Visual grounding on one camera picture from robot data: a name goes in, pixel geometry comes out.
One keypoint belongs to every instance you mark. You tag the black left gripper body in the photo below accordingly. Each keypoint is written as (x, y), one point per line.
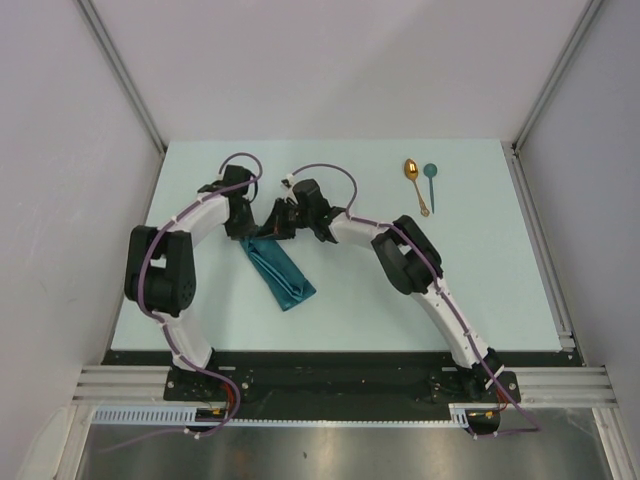
(242, 225)

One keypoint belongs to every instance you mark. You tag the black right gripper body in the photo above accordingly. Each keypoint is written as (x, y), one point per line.
(290, 218)

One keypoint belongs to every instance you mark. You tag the teal satin napkin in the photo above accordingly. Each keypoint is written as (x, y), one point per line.
(287, 283)

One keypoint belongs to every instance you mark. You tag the gold metal spoon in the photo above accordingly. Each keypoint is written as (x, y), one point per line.
(411, 172)

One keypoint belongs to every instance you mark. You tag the teal plastic spoon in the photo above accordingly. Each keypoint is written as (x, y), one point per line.
(430, 171)

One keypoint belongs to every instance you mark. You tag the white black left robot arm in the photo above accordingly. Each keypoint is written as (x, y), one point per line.
(160, 273)

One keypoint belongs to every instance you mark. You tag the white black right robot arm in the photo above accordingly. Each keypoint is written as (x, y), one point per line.
(410, 263)

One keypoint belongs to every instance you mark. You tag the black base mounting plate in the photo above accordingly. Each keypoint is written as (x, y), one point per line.
(338, 387)

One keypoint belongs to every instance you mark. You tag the aluminium front frame rail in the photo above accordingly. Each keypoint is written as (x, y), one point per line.
(558, 387)

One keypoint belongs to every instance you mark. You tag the white slotted cable duct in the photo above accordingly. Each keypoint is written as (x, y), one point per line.
(194, 417)

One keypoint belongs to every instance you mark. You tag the left aluminium corner post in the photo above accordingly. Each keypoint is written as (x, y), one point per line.
(113, 58)

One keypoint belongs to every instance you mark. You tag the aluminium corner post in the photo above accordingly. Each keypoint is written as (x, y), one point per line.
(560, 68)
(113, 58)

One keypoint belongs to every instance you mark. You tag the right aluminium side rail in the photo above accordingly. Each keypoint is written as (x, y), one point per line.
(553, 290)

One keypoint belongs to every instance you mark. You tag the right aluminium corner post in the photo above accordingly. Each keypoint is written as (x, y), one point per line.
(560, 68)

